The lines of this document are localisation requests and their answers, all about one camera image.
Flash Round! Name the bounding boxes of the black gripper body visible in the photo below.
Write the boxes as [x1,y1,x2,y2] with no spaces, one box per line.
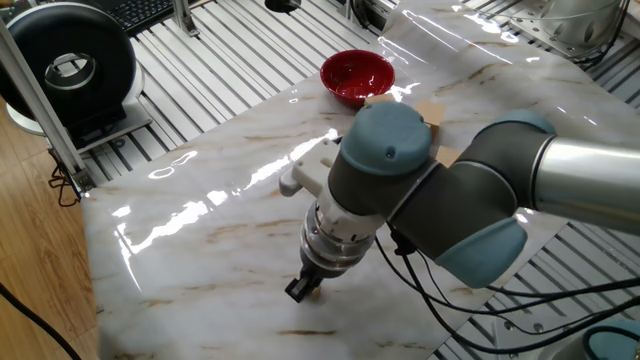
[298,247,351,281]

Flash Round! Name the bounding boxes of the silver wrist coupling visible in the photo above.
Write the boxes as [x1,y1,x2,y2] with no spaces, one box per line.
[299,199,376,274]

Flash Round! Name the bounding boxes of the glossy marble pattern mat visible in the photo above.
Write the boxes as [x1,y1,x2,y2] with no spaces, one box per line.
[79,0,640,360]

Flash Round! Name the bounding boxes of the red glossy bowl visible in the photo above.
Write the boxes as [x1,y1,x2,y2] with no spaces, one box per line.
[319,48,396,109]

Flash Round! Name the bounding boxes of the black computer keyboard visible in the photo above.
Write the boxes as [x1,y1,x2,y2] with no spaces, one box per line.
[97,0,201,37]

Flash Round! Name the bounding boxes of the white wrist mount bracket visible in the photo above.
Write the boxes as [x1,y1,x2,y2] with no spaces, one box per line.
[278,137,386,224]

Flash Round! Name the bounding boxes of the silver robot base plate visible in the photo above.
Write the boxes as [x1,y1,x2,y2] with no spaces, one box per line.
[492,317,551,360]

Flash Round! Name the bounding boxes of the grey device base plate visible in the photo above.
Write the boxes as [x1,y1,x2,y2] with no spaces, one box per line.
[74,99,154,154]

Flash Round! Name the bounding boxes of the thin black wire loops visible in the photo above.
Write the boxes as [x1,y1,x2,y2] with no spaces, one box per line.
[48,149,81,207]

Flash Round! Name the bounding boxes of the black floor cable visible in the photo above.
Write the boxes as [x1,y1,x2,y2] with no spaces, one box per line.
[0,282,84,360]

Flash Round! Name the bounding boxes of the thick black cable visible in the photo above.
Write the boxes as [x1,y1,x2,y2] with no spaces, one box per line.
[582,324,640,360]

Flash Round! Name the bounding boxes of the short aluminium post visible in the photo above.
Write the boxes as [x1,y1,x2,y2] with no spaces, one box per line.
[172,0,201,37]

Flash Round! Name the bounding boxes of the black round ring device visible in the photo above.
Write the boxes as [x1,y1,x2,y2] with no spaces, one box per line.
[0,2,146,137]

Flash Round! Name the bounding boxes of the aluminium frame post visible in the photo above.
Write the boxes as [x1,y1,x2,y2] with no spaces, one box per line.
[0,19,97,196]

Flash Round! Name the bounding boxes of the silver perforated mount plate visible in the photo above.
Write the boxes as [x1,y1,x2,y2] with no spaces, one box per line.
[509,0,632,62]

